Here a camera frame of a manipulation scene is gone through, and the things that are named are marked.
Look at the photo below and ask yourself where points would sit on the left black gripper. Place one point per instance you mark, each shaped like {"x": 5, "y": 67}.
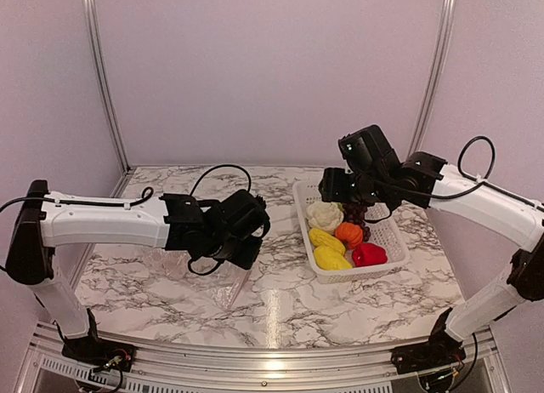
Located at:
{"x": 246, "y": 260}

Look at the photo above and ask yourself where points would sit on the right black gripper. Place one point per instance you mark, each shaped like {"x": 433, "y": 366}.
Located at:
{"x": 333, "y": 190}

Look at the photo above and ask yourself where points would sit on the clear zip top bag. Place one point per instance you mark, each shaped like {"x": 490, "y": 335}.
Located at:
{"x": 222, "y": 286}

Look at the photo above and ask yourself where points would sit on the orange toy pumpkin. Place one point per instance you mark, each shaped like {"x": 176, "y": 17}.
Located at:
{"x": 350, "y": 234}

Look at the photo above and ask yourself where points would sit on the white plastic basket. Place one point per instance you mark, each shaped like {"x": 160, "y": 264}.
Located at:
{"x": 384, "y": 234}

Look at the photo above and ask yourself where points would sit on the red toy bell pepper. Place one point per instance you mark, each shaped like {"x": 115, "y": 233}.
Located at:
{"x": 369, "y": 254}

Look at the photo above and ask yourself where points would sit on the yellow toy fruit front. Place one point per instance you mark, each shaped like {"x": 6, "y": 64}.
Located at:
{"x": 329, "y": 259}

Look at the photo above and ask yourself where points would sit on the yellow toy fruit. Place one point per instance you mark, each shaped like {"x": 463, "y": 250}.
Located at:
{"x": 319, "y": 238}
{"x": 329, "y": 259}

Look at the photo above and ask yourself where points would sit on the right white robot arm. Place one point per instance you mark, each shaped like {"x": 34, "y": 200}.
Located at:
{"x": 428, "y": 181}

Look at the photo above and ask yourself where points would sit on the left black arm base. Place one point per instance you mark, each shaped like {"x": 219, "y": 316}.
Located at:
{"x": 93, "y": 350}

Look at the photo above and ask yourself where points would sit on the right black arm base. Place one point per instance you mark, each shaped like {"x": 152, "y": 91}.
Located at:
{"x": 439, "y": 350}

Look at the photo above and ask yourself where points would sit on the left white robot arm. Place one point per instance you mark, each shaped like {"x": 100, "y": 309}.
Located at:
{"x": 50, "y": 219}

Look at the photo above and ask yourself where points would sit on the dark red toy grapes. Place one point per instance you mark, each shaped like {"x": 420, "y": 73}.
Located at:
{"x": 355, "y": 213}

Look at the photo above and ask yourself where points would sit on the white toy cauliflower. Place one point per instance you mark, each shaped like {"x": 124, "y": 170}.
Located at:
{"x": 325, "y": 216}

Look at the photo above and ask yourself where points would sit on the yellow toy fruit back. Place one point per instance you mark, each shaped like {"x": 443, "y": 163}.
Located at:
{"x": 319, "y": 238}

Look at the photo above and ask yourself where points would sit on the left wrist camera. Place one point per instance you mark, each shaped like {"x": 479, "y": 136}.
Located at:
{"x": 240, "y": 215}

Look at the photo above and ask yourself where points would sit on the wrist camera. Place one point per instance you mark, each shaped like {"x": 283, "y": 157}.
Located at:
{"x": 240, "y": 215}
{"x": 368, "y": 151}

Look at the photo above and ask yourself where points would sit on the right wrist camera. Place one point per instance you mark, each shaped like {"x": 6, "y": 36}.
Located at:
{"x": 368, "y": 151}

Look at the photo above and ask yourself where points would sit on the right aluminium frame post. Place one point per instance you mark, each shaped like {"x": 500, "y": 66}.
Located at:
{"x": 441, "y": 47}

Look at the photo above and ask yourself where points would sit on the aluminium frame post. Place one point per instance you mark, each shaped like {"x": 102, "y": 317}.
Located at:
{"x": 441, "y": 47}
{"x": 92, "y": 23}

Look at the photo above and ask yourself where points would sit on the front aluminium rail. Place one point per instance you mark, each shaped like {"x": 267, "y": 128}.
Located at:
{"x": 169, "y": 367}

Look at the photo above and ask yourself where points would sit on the left aluminium frame post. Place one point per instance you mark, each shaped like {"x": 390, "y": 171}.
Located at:
{"x": 92, "y": 23}

